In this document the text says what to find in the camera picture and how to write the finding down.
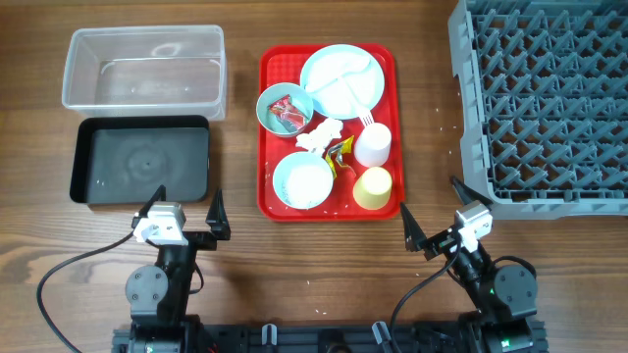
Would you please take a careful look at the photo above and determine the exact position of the light blue plate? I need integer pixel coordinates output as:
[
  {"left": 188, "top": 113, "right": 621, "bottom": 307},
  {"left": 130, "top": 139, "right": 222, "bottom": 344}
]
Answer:
[{"left": 299, "top": 44, "right": 386, "bottom": 120}]

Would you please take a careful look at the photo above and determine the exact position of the yellow plastic cup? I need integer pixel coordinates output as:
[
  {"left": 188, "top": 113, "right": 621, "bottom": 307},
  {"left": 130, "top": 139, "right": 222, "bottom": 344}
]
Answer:
[{"left": 353, "top": 167, "right": 393, "bottom": 210}]

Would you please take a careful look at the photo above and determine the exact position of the white plastic cup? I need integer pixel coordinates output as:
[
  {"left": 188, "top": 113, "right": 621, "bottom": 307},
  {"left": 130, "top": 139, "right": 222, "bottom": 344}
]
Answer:
[{"left": 354, "top": 123, "right": 392, "bottom": 168}]

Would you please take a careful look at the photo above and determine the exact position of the mint green bowl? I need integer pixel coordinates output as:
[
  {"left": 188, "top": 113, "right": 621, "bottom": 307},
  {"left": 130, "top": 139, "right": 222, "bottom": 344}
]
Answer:
[{"left": 256, "top": 82, "right": 314, "bottom": 137}]

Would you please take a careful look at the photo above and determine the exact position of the blue bowl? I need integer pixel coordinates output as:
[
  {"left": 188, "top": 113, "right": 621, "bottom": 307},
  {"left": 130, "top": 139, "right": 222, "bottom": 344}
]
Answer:
[{"left": 272, "top": 151, "right": 334, "bottom": 209}]

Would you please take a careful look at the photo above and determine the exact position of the clear plastic bin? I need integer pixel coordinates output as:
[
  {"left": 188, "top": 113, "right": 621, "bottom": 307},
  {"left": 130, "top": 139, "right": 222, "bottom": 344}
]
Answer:
[{"left": 61, "top": 25, "right": 228, "bottom": 121}]

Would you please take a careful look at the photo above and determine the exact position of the red serving tray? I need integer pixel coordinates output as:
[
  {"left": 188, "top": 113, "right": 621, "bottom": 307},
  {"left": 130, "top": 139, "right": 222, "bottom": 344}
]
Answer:
[{"left": 257, "top": 43, "right": 405, "bottom": 223}]

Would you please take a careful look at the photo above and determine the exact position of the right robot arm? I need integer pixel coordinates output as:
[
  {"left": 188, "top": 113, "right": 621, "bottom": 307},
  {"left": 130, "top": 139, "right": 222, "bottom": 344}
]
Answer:
[{"left": 390, "top": 176, "right": 544, "bottom": 352}]

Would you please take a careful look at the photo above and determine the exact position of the red snack wrapper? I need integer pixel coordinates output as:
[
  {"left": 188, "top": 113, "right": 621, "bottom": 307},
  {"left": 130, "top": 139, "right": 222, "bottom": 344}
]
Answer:
[{"left": 268, "top": 94, "right": 308, "bottom": 132}]

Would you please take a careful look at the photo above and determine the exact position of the black plastic tray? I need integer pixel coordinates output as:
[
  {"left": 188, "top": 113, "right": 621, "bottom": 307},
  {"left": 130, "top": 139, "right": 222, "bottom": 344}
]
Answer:
[{"left": 69, "top": 116, "right": 210, "bottom": 205}]

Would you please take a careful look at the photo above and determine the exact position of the white plastic spoon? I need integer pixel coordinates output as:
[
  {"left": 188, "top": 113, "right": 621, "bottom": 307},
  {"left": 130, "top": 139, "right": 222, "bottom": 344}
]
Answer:
[{"left": 305, "top": 56, "right": 371, "bottom": 93}]

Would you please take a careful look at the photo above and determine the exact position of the white plastic fork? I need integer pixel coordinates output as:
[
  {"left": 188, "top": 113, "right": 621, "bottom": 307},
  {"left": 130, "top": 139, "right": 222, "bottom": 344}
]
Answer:
[{"left": 338, "top": 76, "right": 375, "bottom": 126}]

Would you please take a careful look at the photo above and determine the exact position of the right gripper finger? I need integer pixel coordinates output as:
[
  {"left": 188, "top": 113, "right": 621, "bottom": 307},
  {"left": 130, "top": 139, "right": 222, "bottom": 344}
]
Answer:
[
  {"left": 399, "top": 203, "right": 427, "bottom": 252},
  {"left": 450, "top": 176, "right": 493, "bottom": 206}
]

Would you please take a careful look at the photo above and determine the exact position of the white rice pile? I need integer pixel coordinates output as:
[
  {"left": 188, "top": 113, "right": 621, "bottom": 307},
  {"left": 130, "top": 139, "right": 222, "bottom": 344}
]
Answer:
[{"left": 284, "top": 165, "right": 333, "bottom": 209}]

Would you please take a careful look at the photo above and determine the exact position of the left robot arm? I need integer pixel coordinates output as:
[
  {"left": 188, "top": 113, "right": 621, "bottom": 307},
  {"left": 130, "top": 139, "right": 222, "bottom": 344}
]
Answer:
[{"left": 112, "top": 185, "right": 231, "bottom": 353}]

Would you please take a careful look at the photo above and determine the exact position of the white tissue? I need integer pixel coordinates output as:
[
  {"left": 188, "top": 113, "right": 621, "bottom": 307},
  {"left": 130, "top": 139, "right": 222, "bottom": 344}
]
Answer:
[{"left": 295, "top": 118, "right": 343, "bottom": 156}]

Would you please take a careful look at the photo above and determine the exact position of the yellow snack wrapper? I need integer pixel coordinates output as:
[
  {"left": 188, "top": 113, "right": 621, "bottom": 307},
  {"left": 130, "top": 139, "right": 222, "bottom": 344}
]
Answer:
[{"left": 324, "top": 135, "right": 357, "bottom": 178}]

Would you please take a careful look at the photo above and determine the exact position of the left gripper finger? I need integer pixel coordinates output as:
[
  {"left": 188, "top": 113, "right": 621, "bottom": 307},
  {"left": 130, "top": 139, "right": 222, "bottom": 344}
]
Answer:
[
  {"left": 205, "top": 188, "right": 231, "bottom": 240},
  {"left": 135, "top": 184, "right": 166, "bottom": 218}
]

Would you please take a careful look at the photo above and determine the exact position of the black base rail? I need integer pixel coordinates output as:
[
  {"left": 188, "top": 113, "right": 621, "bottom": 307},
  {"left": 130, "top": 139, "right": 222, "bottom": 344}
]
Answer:
[{"left": 111, "top": 322, "right": 549, "bottom": 353}]

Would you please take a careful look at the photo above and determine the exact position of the grey dishwasher rack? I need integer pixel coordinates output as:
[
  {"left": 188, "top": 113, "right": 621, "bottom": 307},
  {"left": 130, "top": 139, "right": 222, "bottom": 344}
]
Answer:
[{"left": 447, "top": 0, "right": 627, "bottom": 220}]

